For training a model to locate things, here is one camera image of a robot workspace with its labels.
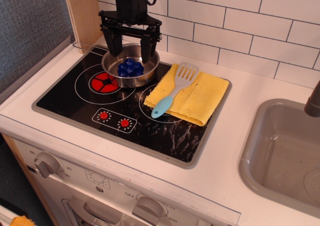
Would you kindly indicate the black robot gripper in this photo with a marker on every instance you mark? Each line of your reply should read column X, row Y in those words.
column 131, row 19

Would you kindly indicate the silver metal pot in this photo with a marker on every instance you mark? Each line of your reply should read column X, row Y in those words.
column 109, row 63

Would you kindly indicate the yellow folded cloth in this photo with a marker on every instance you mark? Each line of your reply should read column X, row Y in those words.
column 195, row 103

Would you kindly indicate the blue toy grapes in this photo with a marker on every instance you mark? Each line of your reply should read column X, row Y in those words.
column 130, row 68

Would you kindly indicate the wooden side panel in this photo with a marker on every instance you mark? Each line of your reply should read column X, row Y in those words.
column 85, row 22

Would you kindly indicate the black toy stovetop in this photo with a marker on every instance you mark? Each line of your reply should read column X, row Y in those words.
column 73, row 101

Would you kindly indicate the left red stove button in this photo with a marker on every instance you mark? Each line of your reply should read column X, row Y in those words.
column 103, row 116

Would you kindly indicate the red stove button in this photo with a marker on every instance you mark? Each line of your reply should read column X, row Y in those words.
column 124, row 123
column 103, row 116

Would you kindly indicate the right red stove button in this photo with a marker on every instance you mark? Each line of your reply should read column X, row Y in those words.
column 124, row 123

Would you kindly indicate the left grey oven knob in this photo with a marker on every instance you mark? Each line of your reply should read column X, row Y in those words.
column 46, row 164

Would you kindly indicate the grey oven knob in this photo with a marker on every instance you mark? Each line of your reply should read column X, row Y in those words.
column 148, row 210
column 46, row 164

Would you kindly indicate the white toy oven front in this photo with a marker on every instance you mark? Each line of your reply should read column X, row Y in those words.
column 72, row 180

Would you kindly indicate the right grey oven knob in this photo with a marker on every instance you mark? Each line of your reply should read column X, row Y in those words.
column 148, row 210

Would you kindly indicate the grey plastic sink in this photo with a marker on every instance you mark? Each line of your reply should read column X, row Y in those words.
column 281, row 156

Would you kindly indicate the grey faucet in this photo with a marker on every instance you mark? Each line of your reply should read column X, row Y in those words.
column 312, row 107

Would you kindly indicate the yellow object bottom corner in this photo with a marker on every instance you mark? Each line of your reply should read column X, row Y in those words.
column 22, row 221

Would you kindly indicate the grey spatula blue handle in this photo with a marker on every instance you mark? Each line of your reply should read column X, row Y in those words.
column 185, row 75

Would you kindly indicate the grey oven door handle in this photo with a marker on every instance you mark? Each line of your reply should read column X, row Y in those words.
column 94, row 213

